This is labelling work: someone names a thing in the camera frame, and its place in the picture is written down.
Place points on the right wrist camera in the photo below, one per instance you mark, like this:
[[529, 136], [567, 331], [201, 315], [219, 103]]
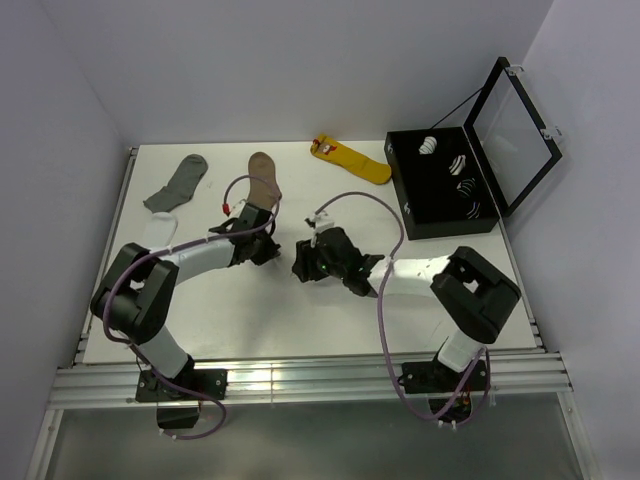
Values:
[[319, 222]]

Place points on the black storage box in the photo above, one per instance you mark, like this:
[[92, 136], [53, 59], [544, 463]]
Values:
[[430, 205]]

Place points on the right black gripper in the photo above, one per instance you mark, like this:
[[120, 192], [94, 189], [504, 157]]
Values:
[[304, 254]]

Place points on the white sock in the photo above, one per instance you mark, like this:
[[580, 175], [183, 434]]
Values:
[[159, 231], [428, 146]]

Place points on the dark striped rolled sock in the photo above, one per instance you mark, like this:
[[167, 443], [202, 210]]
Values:
[[466, 188]]

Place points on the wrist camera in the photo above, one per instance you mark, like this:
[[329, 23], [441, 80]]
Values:
[[319, 222], [235, 210]]

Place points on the aluminium frame rail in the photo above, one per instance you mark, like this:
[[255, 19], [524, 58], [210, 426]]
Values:
[[291, 381]]

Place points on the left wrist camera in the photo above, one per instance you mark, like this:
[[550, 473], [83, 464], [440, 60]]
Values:
[[235, 210]]

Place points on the white rolled sock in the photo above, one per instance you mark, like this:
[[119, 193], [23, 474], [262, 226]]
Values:
[[428, 146]]

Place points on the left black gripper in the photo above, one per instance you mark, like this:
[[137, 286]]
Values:
[[269, 252]]

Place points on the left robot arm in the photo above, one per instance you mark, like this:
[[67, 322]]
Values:
[[134, 297]]

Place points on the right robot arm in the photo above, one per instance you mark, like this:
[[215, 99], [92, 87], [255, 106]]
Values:
[[476, 295]]

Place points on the box lid with glass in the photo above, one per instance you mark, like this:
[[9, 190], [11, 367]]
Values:
[[514, 147]]

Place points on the yellow sock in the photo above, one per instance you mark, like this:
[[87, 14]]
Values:
[[333, 152]]

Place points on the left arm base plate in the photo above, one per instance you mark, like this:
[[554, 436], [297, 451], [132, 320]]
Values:
[[199, 384]]

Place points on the dark rolled sock lower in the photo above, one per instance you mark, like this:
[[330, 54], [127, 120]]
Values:
[[475, 210]]

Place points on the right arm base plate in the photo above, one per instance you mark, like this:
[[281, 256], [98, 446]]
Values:
[[434, 377]]

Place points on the grey sock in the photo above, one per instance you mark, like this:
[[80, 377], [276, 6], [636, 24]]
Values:
[[181, 187]]

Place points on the brown striped sock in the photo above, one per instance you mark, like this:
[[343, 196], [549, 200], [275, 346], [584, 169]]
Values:
[[264, 191]]

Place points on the striped rolled sock upper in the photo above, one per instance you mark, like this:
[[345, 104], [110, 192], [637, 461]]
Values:
[[458, 164]]

